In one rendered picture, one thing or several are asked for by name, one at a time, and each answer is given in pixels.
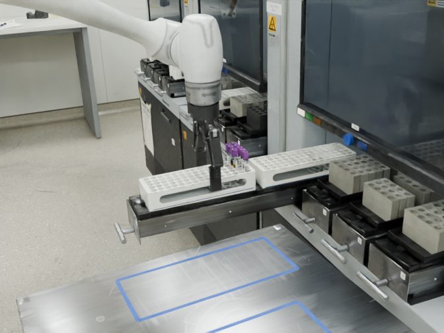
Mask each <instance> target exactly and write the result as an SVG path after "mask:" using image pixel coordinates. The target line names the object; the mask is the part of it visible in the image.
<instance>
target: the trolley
mask: <svg viewBox="0 0 444 333"><path fill-rule="evenodd" d="M16 302H17V308H18V313H19V316H20V322H21V326H22V331H23V333H415V332H414V331H413V330H412V329H411V328H409V327H408V326H407V325H405V324H404V323H403V322H402V321H401V320H400V319H398V318H397V317H396V316H394V315H393V314H392V313H391V312H390V311H388V310H387V309H386V308H384V307H383V306H382V305H381V304H380V303H378V302H377V301H376V300H374V298H372V297H371V296H370V295H369V294H367V293H366V292H365V291H364V290H362V288H360V287H359V286H358V285H356V284H355V283H354V282H353V281H352V280H350V279H349V278H348V277H346V276H345V275H344V274H343V273H342V272H340V271H339V270H338V269H336V268H335V267H334V266H333V265H332V264H331V263H329V262H328V261H327V260H325V259H324V258H323V257H322V256H321V255H319V254H318V253H317V252H315V251H314V250H313V249H312V248H311V247H310V246H308V245H307V244H306V243H304V242H303V241H302V240H301V239H300V238H299V237H297V236H296V235H294V234H293V233H292V232H291V231H290V230H289V229H287V228H286V227H285V226H283V225H282V224H281V223H279V224H277V225H272V226H269V227H265V228H262V229H258V230H255V231H251V232H248V233H244V234H241V235H237V236H234V237H230V238H227V239H223V240H219V241H216V242H212V243H209V244H205V245H202V246H198V247H195V248H191V249H188V250H184V251H181V252H177V253H174V254H170V255H167V256H163V257H160V258H156V259H153V260H149V261H146V262H142V263H139V264H135V265H132V266H128V267H125V268H121V269H118V270H114V271H111V272H107V273H104V274H100V275H97V276H93V277H89V278H86V279H82V280H79V281H75V282H72V283H68V284H65V285H61V286H58V287H54V288H51V289H47V290H44V291H40V292H37V293H33V294H30V295H26V296H23V297H19V298H16Z"/></svg>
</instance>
